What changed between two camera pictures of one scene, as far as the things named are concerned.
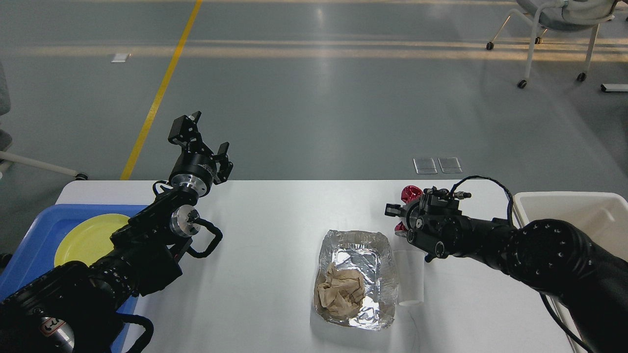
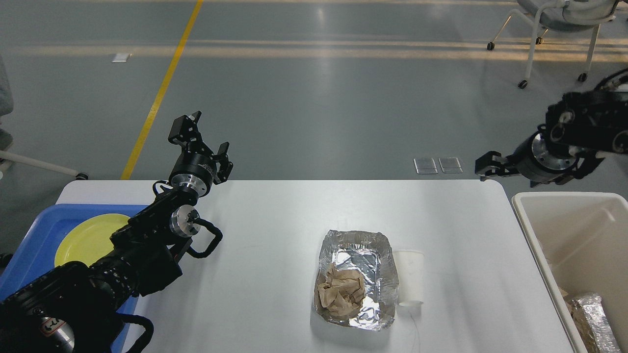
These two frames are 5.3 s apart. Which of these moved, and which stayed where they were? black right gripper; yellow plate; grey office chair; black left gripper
Moved: black right gripper
Stayed: black left gripper; grey office chair; yellow plate
